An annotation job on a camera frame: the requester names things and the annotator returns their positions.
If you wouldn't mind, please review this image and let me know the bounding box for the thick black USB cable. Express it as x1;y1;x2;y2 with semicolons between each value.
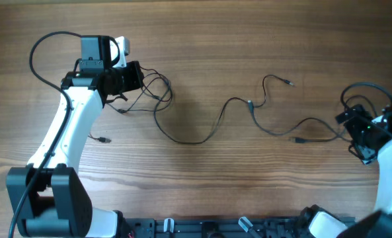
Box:
88;71;352;145

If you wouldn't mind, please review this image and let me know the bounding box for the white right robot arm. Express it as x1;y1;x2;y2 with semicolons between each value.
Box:
336;103;392;237

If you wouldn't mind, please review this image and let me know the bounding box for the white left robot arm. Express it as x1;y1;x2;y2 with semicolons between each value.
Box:
6;35;143;237

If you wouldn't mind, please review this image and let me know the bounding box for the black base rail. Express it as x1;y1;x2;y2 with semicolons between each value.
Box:
124;216;314;238

